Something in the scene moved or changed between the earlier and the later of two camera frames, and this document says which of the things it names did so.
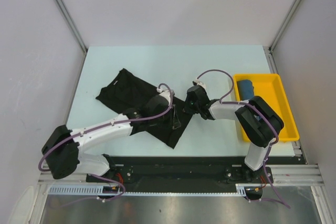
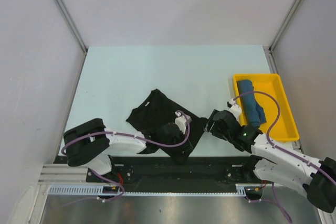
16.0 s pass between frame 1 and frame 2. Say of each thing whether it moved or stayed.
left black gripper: moved
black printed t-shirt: moved
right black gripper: moved
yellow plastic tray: stayed
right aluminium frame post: stayed
